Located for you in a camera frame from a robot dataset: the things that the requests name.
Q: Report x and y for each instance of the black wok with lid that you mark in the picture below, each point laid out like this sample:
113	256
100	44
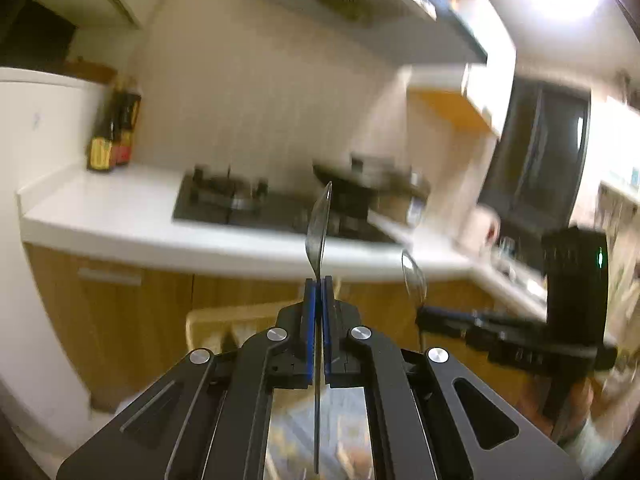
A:
350	172

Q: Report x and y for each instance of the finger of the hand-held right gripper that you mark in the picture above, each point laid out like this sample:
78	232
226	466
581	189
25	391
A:
450	332
450	314

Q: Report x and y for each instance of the red label sauce bottle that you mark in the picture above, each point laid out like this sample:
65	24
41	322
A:
127	120

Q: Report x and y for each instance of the white orange wall cabinet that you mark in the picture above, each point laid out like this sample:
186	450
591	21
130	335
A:
480	75

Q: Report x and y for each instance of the white tall side cabinet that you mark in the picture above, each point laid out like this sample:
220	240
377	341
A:
35	185

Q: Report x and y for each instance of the yellow plastic utensil basket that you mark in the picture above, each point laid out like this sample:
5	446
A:
210	325

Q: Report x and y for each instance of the wooden base cabinet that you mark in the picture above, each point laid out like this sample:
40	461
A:
110	320

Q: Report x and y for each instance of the clear plastic spoon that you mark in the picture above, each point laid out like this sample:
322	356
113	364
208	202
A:
320	230
412	275

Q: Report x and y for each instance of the person's right forearm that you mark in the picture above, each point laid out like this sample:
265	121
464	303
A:
592	435

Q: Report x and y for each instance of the dark appliance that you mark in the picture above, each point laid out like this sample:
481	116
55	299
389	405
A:
35	42

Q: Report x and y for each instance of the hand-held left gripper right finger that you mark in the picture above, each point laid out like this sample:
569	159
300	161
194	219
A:
327	330

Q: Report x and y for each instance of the yellow label sauce bottle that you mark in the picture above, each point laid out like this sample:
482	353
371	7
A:
100	152

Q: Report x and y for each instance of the brown wooden box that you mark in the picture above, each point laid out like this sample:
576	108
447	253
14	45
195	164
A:
92	72

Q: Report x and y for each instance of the brown rice cooker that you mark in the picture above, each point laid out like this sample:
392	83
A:
405	195

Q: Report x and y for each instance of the dark window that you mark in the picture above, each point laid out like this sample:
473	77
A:
540	150

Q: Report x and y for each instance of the grey range hood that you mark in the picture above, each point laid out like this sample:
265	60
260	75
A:
360	5

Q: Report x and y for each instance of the white electric kettle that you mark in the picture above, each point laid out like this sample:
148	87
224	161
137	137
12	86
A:
487	232

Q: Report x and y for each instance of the black gas stove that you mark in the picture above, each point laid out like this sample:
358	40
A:
235	205

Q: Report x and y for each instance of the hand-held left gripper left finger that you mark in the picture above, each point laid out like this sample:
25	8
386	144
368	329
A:
310	330

